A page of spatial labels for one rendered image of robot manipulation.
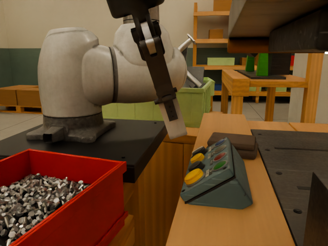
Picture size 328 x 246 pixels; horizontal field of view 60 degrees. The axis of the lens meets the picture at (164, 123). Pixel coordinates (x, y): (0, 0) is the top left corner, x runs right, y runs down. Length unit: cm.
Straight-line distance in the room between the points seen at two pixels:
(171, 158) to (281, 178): 72
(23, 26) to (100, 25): 212
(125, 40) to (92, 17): 714
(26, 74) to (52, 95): 804
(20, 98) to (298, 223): 581
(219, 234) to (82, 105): 50
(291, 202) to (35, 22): 833
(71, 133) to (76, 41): 22
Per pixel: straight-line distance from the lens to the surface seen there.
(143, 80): 75
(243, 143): 58
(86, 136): 72
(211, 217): 38
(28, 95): 592
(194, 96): 121
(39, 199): 48
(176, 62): 79
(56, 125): 75
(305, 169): 57
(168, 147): 116
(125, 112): 131
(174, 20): 739
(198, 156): 46
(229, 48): 22
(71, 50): 72
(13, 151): 72
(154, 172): 123
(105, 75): 73
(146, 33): 37
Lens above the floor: 110
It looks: 14 degrees down
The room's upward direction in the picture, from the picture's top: straight up
